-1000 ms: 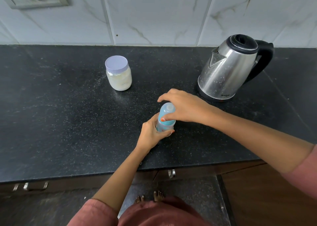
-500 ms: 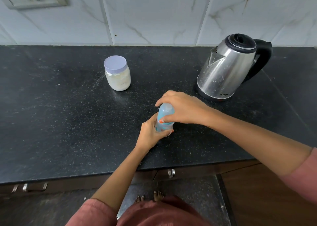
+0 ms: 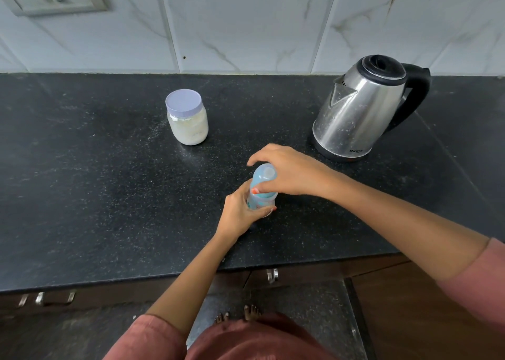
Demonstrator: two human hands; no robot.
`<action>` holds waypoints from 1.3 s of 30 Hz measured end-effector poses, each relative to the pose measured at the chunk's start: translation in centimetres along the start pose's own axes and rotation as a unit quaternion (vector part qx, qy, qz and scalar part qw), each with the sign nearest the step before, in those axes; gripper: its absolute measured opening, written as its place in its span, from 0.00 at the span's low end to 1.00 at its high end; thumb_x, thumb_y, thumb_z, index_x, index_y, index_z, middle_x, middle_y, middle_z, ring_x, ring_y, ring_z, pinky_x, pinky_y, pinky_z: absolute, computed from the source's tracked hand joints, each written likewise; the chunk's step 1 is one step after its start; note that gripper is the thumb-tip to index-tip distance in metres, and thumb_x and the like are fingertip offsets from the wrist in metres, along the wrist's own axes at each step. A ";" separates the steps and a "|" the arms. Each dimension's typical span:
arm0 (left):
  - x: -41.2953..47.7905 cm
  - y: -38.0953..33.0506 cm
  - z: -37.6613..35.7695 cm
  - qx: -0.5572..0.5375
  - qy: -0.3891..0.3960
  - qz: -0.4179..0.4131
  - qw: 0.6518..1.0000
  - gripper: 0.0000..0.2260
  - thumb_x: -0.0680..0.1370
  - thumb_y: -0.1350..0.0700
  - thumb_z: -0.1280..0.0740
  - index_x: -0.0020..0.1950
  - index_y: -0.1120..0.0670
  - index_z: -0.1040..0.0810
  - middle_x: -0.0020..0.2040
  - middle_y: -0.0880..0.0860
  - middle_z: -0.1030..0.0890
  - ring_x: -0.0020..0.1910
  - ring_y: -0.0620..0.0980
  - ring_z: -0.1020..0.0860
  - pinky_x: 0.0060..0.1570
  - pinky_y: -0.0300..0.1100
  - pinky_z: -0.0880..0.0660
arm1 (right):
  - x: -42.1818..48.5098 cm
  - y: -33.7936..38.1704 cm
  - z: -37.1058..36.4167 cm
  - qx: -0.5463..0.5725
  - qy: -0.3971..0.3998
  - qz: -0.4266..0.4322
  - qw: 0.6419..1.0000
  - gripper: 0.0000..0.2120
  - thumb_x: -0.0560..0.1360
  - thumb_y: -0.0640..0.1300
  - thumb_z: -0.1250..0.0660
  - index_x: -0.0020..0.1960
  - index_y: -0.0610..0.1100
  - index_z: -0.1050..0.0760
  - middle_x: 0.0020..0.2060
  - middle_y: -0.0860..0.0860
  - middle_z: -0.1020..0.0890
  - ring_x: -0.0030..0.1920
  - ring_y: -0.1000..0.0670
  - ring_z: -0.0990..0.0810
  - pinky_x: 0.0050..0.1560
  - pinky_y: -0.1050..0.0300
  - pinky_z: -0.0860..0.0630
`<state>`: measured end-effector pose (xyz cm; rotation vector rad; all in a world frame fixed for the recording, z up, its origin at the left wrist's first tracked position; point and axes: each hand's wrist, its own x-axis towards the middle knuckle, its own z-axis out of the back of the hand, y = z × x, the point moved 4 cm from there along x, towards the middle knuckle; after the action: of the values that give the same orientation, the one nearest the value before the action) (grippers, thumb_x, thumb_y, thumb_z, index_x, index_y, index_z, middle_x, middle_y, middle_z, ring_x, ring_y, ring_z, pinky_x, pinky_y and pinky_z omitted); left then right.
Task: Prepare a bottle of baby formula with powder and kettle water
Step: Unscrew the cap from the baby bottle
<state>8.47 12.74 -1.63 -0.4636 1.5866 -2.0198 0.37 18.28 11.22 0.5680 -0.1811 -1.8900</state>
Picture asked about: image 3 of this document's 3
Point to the person's left forearm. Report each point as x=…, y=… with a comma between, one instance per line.
x=189, y=285

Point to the person's right forearm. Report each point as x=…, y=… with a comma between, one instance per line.
x=410, y=229

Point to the person's foot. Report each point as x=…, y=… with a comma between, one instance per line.
x=222, y=317
x=251, y=312

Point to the reddish pink garment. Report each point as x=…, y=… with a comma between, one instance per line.
x=256, y=344

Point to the clear plastic baby bottle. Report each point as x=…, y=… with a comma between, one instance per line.
x=262, y=202

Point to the steel electric kettle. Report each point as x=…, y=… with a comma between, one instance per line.
x=355, y=115

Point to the person's left foot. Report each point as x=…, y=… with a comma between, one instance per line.
x=222, y=317

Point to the person's left hand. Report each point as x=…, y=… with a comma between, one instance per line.
x=234, y=219

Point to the person's right foot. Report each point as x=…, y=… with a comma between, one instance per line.
x=251, y=312

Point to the lilac round jar lid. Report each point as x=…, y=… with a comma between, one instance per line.
x=183, y=101

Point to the dark wooden cabinet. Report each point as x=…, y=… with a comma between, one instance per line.
x=414, y=312

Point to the blue bottle teat cap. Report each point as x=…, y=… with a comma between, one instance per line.
x=263, y=178

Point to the person's right hand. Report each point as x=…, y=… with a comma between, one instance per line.
x=300, y=174

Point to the clear milk powder jar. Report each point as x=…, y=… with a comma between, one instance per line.
x=189, y=129

